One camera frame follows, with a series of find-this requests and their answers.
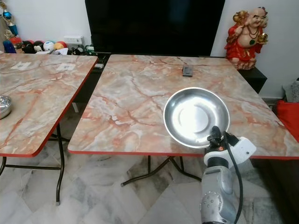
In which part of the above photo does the small dark flat device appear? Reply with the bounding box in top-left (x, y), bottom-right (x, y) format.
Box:
top-left (182, 65), bottom-right (194, 77)

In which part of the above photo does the red cushion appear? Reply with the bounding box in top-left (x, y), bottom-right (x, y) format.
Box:
top-left (276, 99), bottom-right (299, 143)

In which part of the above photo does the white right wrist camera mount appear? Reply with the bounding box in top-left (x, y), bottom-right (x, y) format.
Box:
top-left (205, 136), bottom-right (257, 168)

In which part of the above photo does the black television screen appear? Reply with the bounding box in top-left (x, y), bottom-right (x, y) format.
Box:
top-left (85, 0), bottom-right (226, 56)

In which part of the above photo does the red laughing Buddha statue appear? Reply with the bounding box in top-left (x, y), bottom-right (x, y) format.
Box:
top-left (225, 7), bottom-right (269, 70)

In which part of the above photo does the grey fabric item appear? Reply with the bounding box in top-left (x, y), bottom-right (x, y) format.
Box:
top-left (283, 80), bottom-right (299, 103)

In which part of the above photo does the gold and blue trophy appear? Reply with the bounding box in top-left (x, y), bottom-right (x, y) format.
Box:
top-left (0, 0), bottom-right (20, 38)

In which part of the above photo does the large marble-top folding table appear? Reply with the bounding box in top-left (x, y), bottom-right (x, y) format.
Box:
top-left (68, 54), bottom-right (299, 187)

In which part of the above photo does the black mouse toy figure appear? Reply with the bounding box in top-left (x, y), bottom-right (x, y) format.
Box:
top-left (23, 41), bottom-right (35, 54)

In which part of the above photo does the steel bowl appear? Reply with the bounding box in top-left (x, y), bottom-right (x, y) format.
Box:
top-left (0, 95), bottom-right (13, 119)

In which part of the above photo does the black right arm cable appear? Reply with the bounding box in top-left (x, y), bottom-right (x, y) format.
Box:
top-left (223, 132), bottom-right (245, 224)

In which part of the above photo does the round steel plate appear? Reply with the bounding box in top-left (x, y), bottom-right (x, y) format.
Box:
top-left (164, 87), bottom-right (230, 149)

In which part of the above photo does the marble-top table with bowl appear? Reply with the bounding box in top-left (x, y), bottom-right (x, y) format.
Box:
top-left (0, 53), bottom-right (99, 206)

